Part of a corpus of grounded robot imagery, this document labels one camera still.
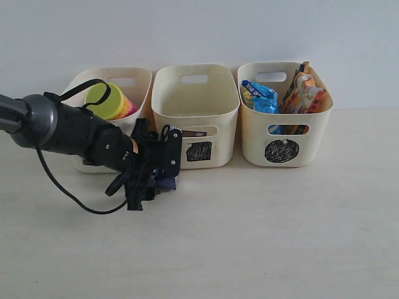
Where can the cream bin square mark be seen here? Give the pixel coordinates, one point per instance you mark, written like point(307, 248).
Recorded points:
point(201, 99)

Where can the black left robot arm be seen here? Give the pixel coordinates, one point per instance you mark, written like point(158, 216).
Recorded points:
point(44, 123)

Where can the pink Lays chips can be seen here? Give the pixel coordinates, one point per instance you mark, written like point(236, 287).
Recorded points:
point(115, 107)

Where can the white blue milk carton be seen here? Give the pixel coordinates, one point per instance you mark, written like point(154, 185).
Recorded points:
point(160, 180)

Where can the orange noodle packet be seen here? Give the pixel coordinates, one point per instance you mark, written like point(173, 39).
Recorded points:
point(303, 95)

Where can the cream bin circle mark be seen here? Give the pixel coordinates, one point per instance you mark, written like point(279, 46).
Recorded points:
point(280, 140)

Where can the blue noodle packet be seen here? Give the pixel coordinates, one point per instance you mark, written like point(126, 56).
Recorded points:
point(259, 98)

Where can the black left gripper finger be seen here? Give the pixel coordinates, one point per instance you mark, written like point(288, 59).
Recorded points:
point(140, 187)
point(165, 153)

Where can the purple small box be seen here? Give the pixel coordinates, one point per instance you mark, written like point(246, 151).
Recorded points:
point(193, 134)

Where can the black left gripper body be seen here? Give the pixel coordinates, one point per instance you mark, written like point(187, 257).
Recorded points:
point(114, 149)

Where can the cream bin triangle mark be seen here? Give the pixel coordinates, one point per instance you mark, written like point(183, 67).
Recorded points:
point(134, 82)

